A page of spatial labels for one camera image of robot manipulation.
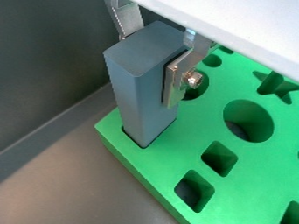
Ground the blue rectangular block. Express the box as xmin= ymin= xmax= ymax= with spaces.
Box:
xmin=104 ymin=21 xmax=184 ymax=148

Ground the green foam shape board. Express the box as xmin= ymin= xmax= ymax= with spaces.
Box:
xmin=95 ymin=47 xmax=299 ymax=224

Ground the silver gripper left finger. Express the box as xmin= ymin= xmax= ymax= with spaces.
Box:
xmin=104 ymin=0 xmax=144 ymax=40

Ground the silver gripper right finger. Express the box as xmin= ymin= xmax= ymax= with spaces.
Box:
xmin=163 ymin=29 xmax=212 ymax=109

